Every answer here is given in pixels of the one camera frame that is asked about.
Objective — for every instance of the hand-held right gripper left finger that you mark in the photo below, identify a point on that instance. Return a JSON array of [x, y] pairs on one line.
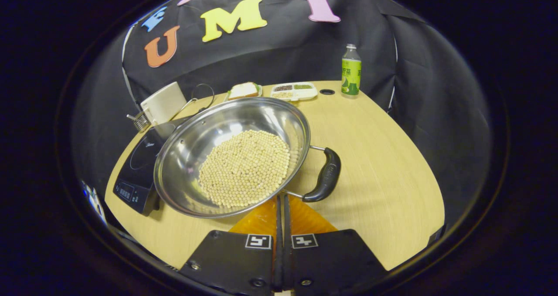
[[237, 261]]

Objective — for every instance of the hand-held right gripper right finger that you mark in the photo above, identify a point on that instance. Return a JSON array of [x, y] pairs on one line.
[[331, 261]]

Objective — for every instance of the stainless steel pot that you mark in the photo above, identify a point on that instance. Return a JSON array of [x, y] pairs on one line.
[[200, 148]]

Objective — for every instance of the black induction cooktop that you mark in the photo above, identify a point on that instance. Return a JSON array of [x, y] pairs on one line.
[[139, 165]]

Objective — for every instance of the pile of soybeans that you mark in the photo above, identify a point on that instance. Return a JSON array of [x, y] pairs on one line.
[[244, 169]]

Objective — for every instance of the pale green plate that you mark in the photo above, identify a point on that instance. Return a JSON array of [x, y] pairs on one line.
[[226, 98]]

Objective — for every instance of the sandwich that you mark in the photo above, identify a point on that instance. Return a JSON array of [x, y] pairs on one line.
[[243, 90]]

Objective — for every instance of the white divided grain tray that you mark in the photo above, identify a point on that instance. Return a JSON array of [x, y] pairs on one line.
[[294, 91]]

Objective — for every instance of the green drink bottle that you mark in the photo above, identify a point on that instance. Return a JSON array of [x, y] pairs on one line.
[[351, 76]]

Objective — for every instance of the black backdrop cloth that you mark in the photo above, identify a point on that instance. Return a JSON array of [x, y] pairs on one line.
[[283, 56]]

